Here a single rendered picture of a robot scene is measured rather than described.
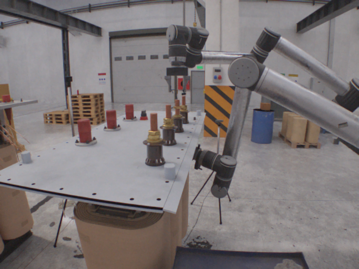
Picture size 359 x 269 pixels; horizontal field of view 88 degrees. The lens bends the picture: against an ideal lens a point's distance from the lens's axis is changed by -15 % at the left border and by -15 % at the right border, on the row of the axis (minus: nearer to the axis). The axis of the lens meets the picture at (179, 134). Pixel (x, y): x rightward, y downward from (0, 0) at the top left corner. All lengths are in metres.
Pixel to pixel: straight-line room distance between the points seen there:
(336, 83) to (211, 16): 4.89
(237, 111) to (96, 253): 1.09
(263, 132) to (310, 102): 4.98
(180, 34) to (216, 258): 1.23
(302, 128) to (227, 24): 3.39
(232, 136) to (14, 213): 2.16
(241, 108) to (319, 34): 15.04
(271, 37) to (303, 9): 14.25
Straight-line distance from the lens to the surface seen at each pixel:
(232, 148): 1.40
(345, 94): 2.07
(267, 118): 5.97
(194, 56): 1.48
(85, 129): 1.21
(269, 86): 1.05
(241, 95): 1.30
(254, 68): 1.03
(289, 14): 15.75
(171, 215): 1.52
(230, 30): 6.36
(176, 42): 1.33
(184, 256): 1.15
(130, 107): 1.78
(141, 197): 0.67
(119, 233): 1.04
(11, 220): 2.59
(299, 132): 6.05
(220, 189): 1.37
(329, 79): 2.01
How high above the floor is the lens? 1.71
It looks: 15 degrees down
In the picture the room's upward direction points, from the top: straight up
